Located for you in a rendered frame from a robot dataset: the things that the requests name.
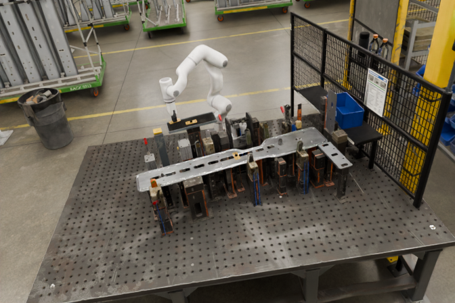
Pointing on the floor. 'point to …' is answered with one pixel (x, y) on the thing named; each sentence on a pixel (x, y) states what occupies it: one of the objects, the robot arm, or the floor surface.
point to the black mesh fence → (397, 269)
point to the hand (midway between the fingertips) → (174, 118)
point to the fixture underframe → (306, 277)
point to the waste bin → (47, 116)
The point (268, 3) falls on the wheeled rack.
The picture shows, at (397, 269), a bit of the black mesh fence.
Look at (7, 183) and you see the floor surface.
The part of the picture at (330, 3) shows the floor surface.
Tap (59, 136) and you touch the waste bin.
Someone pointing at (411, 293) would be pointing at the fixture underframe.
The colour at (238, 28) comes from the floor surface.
